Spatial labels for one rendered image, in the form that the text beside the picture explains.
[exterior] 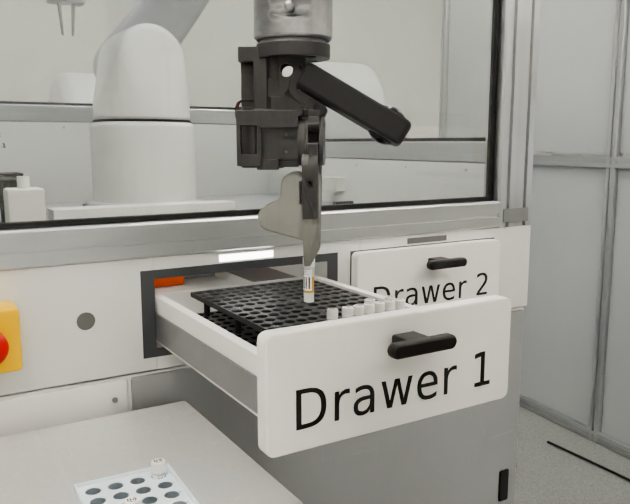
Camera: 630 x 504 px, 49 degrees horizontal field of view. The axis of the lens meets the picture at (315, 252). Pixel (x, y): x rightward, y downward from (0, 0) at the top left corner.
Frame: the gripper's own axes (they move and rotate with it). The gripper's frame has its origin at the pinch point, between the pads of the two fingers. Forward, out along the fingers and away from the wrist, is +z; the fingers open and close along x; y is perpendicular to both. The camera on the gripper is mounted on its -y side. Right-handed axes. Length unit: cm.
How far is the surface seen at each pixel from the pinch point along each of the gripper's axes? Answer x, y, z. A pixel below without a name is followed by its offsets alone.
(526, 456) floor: -165, -66, 98
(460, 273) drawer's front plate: -42.8, -21.4, 10.0
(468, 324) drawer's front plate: -0.2, -15.5, 7.3
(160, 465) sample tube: 11.8, 13.0, 17.3
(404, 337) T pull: 6.5, -8.5, 6.9
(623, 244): -174, -98, 24
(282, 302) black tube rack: -11.8, 4.4, 8.0
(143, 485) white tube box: 13.2, 14.2, 18.5
